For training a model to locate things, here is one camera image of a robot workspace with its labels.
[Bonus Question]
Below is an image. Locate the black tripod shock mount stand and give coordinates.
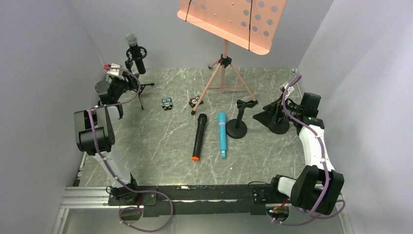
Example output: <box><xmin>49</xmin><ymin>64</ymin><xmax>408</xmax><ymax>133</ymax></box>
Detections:
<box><xmin>123</xmin><ymin>46</ymin><xmax>155</xmax><ymax>110</ymax></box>

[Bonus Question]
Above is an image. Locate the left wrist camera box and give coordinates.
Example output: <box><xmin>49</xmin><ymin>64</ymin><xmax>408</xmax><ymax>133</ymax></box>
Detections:
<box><xmin>104</xmin><ymin>63</ymin><xmax>125</xmax><ymax>80</ymax></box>

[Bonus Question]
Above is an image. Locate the blue owl toy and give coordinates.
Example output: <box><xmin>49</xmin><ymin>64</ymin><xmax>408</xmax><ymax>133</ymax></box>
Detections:
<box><xmin>161</xmin><ymin>97</ymin><xmax>173</xmax><ymax>111</ymax></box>

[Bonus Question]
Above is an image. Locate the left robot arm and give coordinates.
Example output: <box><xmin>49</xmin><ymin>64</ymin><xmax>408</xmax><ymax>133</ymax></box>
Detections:
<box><xmin>74</xmin><ymin>75</ymin><xmax>139</xmax><ymax>198</ymax></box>

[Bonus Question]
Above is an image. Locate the pink music stand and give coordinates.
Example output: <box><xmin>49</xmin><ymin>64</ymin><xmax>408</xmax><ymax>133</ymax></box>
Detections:
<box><xmin>177</xmin><ymin>0</ymin><xmax>287</xmax><ymax>115</ymax></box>

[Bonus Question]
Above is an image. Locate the black microphone orange end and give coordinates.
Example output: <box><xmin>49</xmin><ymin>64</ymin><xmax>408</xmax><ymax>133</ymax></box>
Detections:
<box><xmin>192</xmin><ymin>114</ymin><xmax>207</xmax><ymax>161</ymax></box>

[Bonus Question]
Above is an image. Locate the black round base clip stand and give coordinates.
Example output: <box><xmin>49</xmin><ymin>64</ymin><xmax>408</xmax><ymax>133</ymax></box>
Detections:
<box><xmin>268</xmin><ymin>109</ymin><xmax>290</xmax><ymax>135</ymax></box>

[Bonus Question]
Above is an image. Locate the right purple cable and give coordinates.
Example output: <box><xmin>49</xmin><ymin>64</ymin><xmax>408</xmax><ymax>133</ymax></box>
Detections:
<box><xmin>270</xmin><ymin>75</ymin><xmax>346</xmax><ymax>227</ymax></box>

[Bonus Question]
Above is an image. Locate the blue microphone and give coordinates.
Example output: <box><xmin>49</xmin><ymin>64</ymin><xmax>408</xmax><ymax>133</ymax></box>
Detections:
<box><xmin>217</xmin><ymin>112</ymin><xmax>227</xmax><ymax>158</ymax></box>

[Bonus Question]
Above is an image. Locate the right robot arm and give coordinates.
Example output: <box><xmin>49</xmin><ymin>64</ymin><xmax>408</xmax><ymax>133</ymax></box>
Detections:
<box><xmin>253</xmin><ymin>92</ymin><xmax>344</xmax><ymax>215</ymax></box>

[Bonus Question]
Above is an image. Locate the black microphone silver mesh head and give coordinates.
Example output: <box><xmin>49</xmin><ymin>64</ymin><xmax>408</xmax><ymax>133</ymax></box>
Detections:
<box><xmin>126</xmin><ymin>33</ymin><xmax>146</xmax><ymax>75</ymax></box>

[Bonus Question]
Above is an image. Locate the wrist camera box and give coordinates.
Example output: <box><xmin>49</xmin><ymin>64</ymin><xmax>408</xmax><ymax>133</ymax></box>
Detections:
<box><xmin>279</xmin><ymin>82</ymin><xmax>296</xmax><ymax>96</ymax></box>
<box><xmin>104</xmin><ymin>63</ymin><xmax>125</xmax><ymax>80</ymax></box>

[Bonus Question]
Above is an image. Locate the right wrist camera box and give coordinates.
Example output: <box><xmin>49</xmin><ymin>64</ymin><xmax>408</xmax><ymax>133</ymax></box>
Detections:
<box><xmin>279</xmin><ymin>82</ymin><xmax>296</xmax><ymax>96</ymax></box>

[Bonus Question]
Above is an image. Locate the brown owl toy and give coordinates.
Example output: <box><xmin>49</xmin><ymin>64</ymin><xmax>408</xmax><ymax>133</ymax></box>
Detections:
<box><xmin>188</xmin><ymin>95</ymin><xmax>200</xmax><ymax>108</ymax></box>

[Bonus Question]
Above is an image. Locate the black round base mic stand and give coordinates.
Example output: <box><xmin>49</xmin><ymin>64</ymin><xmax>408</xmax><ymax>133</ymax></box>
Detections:
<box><xmin>226</xmin><ymin>99</ymin><xmax>258</xmax><ymax>139</ymax></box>

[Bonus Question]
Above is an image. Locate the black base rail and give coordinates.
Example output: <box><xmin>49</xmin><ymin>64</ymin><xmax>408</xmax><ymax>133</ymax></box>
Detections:
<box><xmin>105</xmin><ymin>183</ymin><xmax>287</xmax><ymax>217</ymax></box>

